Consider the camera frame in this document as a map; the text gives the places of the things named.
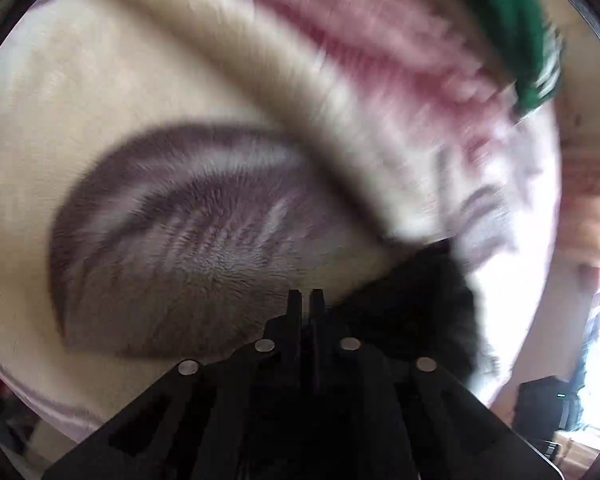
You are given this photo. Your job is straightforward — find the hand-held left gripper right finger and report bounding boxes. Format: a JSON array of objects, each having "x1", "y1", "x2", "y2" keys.
[{"x1": 307, "y1": 288, "x2": 565, "y2": 480}]

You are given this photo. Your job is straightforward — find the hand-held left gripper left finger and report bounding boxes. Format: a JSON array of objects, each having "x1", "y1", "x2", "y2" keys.
[{"x1": 41, "y1": 289, "x2": 308, "y2": 480}]

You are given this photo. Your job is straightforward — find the black box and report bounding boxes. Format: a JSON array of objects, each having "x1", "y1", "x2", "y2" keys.
[{"x1": 514, "y1": 375, "x2": 583, "y2": 441}]

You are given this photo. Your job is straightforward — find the floral plush blanket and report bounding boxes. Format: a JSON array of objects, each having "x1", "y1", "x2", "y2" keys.
[{"x1": 0, "y1": 0, "x2": 563, "y2": 451}]

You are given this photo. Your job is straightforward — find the green folded garment white stripes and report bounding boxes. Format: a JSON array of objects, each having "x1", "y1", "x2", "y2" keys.
[{"x1": 427, "y1": 0, "x2": 565, "y2": 117}]

